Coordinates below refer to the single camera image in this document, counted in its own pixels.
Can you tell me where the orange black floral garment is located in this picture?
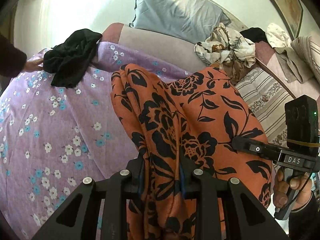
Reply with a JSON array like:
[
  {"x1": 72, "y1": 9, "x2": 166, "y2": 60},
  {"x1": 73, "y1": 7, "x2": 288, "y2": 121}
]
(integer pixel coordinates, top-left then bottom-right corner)
[{"x1": 111, "y1": 64, "x2": 272, "y2": 239}]

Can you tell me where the dark sleeve forearm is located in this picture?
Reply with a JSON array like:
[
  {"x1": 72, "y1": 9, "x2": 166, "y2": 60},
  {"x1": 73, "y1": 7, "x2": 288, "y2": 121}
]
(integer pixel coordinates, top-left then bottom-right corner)
[{"x1": 0, "y1": 34, "x2": 27, "y2": 78}]

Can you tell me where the right hand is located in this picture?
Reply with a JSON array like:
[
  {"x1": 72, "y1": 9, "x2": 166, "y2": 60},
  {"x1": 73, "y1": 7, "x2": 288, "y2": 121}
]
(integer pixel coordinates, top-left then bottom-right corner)
[{"x1": 273, "y1": 169, "x2": 312, "y2": 211}]

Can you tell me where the striped floral blanket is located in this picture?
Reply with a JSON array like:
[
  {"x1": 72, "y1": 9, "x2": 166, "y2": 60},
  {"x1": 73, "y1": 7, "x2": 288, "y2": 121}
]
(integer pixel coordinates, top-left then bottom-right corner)
[{"x1": 235, "y1": 67, "x2": 293, "y2": 147}]

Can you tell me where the beige cloth pile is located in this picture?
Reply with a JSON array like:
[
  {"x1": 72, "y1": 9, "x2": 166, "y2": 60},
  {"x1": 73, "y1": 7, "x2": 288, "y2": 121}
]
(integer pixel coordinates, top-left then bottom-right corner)
[{"x1": 266, "y1": 23, "x2": 319, "y2": 83}]

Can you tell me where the purple floral bed sheet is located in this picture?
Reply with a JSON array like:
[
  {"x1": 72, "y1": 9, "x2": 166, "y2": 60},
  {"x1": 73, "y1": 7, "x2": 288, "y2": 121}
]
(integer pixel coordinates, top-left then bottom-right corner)
[{"x1": 1, "y1": 42, "x2": 189, "y2": 239}]

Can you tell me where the small black cloth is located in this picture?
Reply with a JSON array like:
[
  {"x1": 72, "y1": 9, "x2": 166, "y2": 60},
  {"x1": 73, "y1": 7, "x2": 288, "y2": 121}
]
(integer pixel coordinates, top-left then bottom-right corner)
[{"x1": 240, "y1": 27, "x2": 268, "y2": 43}]

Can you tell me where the pink mattress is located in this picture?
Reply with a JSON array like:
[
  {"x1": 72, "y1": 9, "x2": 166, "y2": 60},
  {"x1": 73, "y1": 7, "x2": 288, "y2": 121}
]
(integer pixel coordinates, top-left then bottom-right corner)
[{"x1": 101, "y1": 22, "x2": 320, "y2": 100}]

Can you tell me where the cream brown floral cloth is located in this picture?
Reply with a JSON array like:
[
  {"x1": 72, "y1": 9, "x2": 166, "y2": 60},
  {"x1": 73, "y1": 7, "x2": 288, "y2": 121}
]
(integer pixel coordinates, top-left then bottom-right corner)
[{"x1": 194, "y1": 22, "x2": 257, "y2": 83}]

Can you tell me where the black crumpled garment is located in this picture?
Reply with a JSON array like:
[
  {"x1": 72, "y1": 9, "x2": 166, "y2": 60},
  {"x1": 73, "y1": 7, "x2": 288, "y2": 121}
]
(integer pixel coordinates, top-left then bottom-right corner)
[{"x1": 43, "y1": 29, "x2": 102, "y2": 88}]

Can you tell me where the grey blue pillow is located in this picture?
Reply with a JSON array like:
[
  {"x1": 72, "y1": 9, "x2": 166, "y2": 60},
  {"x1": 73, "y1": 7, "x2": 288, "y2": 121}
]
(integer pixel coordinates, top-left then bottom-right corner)
[{"x1": 129, "y1": 0, "x2": 232, "y2": 44}]

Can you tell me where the framed wall picture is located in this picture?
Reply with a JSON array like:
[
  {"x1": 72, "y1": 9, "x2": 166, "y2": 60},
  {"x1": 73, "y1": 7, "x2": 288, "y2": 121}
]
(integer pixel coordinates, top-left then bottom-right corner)
[{"x1": 270, "y1": 0, "x2": 303, "y2": 39}]

